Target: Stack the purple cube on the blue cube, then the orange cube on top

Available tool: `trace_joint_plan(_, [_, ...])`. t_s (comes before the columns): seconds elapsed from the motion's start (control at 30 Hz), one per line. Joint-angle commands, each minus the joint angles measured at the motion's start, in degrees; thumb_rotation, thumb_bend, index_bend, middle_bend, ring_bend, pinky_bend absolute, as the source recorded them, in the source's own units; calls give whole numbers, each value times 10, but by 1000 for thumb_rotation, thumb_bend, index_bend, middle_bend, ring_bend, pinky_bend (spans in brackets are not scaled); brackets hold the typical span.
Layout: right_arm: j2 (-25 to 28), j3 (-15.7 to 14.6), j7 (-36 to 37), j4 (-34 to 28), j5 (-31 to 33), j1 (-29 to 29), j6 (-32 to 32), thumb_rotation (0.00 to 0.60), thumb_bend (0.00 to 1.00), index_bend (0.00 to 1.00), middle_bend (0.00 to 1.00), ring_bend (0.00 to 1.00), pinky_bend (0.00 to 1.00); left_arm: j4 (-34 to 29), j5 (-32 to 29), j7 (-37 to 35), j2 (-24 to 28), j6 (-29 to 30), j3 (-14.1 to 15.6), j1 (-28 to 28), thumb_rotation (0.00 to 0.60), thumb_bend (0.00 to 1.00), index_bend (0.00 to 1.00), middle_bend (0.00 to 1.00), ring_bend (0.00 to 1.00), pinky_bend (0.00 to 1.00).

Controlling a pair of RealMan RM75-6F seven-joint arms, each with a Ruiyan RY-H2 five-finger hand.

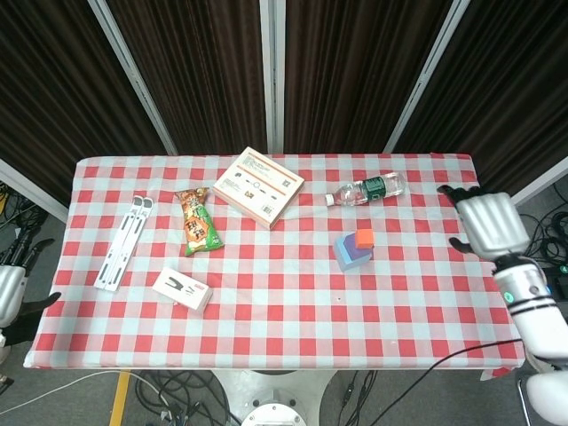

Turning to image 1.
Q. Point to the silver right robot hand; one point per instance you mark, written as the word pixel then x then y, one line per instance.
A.
pixel 492 224

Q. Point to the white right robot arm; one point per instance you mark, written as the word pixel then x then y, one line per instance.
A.
pixel 541 328

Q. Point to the clear water bottle green label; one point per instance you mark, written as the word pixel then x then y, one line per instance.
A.
pixel 368 190

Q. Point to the medium purple cube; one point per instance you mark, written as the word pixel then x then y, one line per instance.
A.
pixel 352 252

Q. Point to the white folding laptop stand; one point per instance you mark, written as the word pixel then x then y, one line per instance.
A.
pixel 122 246

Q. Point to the white stapler box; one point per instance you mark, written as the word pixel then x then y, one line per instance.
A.
pixel 182 289

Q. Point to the white partition post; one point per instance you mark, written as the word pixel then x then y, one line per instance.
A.
pixel 133 75
pixel 532 186
pixel 31 188
pixel 426 75
pixel 273 75

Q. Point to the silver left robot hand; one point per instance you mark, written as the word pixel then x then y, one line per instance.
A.
pixel 9 288

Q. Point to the green orange snack bag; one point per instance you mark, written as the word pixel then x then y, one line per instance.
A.
pixel 199 222

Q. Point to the red white checkered tablecloth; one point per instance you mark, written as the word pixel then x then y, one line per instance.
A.
pixel 275 275

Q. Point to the large light blue cube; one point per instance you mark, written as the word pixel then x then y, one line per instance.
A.
pixel 344 262

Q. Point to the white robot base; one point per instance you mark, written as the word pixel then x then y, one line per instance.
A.
pixel 270 395

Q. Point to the small orange cube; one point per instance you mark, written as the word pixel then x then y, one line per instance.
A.
pixel 365 238

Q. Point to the flat white orange product box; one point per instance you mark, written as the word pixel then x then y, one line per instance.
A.
pixel 259 186

